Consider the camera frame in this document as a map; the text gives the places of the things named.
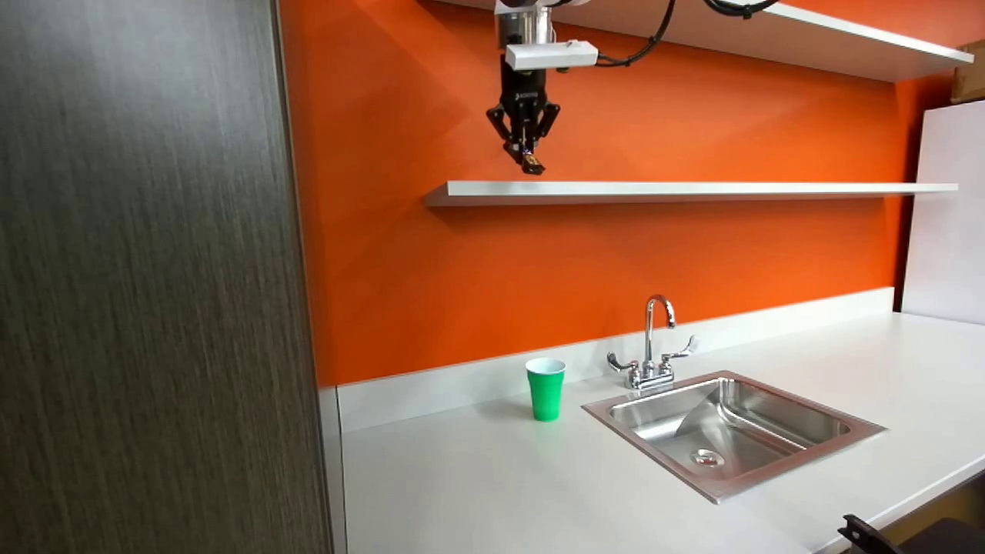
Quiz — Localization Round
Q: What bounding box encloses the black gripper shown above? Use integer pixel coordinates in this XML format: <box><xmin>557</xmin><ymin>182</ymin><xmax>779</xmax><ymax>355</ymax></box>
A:
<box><xmin>485</xmin><ymin>62</ymin><xmax>561</xmax><ymax>164</ymax></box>

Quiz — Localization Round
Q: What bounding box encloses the Snickers chocolate bar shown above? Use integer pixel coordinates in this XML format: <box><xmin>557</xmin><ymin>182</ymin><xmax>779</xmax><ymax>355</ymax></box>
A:
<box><xmin>516</xmin><ymin>150</ymin><xmax>544</xmax><ymax>175</ymax></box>

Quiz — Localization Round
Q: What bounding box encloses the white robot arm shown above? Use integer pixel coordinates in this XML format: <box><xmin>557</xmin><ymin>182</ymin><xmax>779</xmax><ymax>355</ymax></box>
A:
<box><xmin>485</xmin><ymin>0</ymin><xmax>561</xmax><ymax>175</ymax></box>

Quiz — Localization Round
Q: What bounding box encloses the green plastic cup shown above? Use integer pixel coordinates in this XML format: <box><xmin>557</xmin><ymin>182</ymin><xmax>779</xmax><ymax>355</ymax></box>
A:
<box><xmin>525</xmin><ymin>356</ymin><xmax>565</xmax><ymax>421</ymax></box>

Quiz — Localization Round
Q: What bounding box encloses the chrome sink faucet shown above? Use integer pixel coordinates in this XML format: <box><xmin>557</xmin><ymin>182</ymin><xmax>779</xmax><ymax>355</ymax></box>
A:
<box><xmin>605</xmin><ymin>297</ymin><xmax>695</xmax><ymax>391</ymax></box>

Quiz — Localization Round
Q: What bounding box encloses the stainless steel sink basin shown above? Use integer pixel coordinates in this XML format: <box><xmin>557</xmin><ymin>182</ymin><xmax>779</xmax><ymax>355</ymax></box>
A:
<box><xmin>587</xmin><ymin>374</ymin><xmax>879</xmax><ymax>501</ymax></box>

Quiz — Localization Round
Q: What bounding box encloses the white refrigerator side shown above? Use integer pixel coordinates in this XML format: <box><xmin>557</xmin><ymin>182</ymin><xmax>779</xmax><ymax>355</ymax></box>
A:
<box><xmin>901</xmin><ymin>101</ymin><xmax>985</xmax><ymax>323</ymax></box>

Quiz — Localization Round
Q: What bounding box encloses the dark wood cabinet panel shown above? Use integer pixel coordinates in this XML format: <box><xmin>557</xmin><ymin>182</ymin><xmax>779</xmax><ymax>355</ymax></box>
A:
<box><xmin>0</xmin><ymin>0</ymin><xmax>332</xmax><ymax>554</ymax></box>

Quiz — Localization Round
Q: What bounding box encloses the black object at counter edge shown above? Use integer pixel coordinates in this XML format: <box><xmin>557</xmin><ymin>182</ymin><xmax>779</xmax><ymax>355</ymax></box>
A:
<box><xmin>840</xmin><ymin>513</ymin><xmax>900</xmax><ymax>554</ymax></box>

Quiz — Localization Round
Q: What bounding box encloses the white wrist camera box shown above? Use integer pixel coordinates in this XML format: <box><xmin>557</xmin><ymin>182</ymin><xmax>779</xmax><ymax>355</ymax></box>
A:
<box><xmin>504</xmin><ymin>39</ymin><xmax>598</xmax><ymax>70</ymax></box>

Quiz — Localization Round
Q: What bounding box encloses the white bottom wall shelf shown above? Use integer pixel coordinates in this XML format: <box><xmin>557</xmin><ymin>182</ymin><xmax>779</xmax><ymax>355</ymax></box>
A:
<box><xmin>424</xmin><ymin>180</ymin><xmax>959</xmax><ymax>206</ymax></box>

